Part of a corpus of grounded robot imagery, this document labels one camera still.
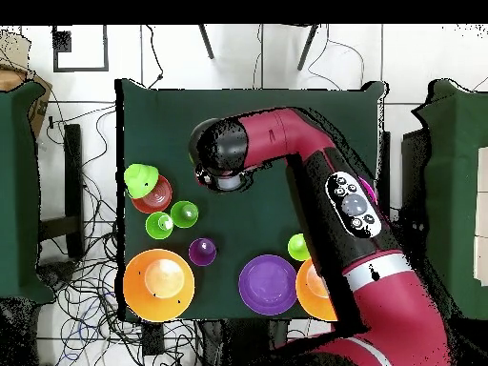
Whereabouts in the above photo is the large orange plastic bowl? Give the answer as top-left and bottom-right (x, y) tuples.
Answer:
(122, 248), (196, 324)
(295, 257), (338, 322)

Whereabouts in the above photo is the thin black cable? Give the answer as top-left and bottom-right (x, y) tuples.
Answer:
(306, 24), (366, 92)
(143, 24), (165, 90)

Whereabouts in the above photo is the purple plastic bowl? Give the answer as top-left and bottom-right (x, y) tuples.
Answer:
(238, 254), (298, 316)

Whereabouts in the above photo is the small red plastic bowl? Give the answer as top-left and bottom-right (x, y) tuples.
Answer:
(131, 173), (173, 214)

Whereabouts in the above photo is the tangle of floor cables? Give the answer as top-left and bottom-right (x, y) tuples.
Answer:
(35, 102), (131, 366)

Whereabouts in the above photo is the brown cardboard box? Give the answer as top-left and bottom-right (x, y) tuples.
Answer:
(0, 30), (53, 138)

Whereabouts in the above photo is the green side table cloth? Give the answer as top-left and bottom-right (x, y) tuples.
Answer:
(0, 81), (56, 306)
(410, 78), (488, 329)

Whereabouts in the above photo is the black floor power box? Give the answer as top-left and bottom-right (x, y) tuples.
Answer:
(141, 321), (166, 356)

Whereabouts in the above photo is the small green plastic bowl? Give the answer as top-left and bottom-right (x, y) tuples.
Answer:
(123, 163), (160, 200)

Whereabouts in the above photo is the green plastic cup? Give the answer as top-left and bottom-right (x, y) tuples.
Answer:
(145, 211), (175, 241)
(287, 233), (312, 262)
(170, 200), (200, 230)

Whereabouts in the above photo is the black stand bar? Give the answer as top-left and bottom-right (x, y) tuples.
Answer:
(37, 123), (86, 260)
(377, 131), (392, 184)

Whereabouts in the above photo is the purple plastic cup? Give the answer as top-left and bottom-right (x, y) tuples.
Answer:
(188, 237), (217, 267)

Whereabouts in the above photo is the dark green table cloth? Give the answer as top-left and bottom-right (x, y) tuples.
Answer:
(114, 78), (390, 321)

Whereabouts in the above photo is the black square floor frame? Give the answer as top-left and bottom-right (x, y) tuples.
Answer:
(51, 24), (110, 73)

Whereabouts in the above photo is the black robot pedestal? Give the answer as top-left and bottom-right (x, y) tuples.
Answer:
(197, 318), (291, 356)

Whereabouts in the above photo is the black tripod leg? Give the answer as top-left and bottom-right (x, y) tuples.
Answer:
(197, 24), (215, 61)
(296, 24), (322, 72)

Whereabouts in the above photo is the black equipment box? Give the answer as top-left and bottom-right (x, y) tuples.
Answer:
(399, 128), (429, 223)

